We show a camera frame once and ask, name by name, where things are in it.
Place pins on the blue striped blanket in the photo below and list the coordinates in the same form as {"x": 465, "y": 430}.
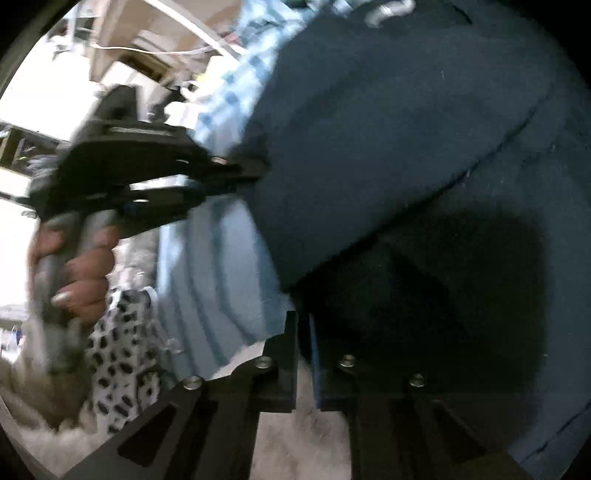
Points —
{"x": 212, "y": 277}

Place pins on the leopard print cloth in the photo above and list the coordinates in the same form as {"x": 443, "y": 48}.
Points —
{"x": 120, "y": 360}

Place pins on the person's left hand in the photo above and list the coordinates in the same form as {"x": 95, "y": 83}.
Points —
{"x": 92, "y": 277}

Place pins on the white fluffy cloth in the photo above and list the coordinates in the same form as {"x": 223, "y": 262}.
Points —
{"x": 286, "y": 443}

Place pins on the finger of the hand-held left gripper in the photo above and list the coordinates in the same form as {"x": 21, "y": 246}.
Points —
{"x": 231, "y": 170}
{"x": 166, "y": 203}

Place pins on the navy button cardigan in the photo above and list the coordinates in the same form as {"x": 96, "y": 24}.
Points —
{"x": 392, "y": 138}

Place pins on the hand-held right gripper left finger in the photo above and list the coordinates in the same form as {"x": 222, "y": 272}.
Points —
{"x": 288, "y": 369}

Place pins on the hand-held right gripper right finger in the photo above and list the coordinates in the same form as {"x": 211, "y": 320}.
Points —
{"x": 317, "y": 374}

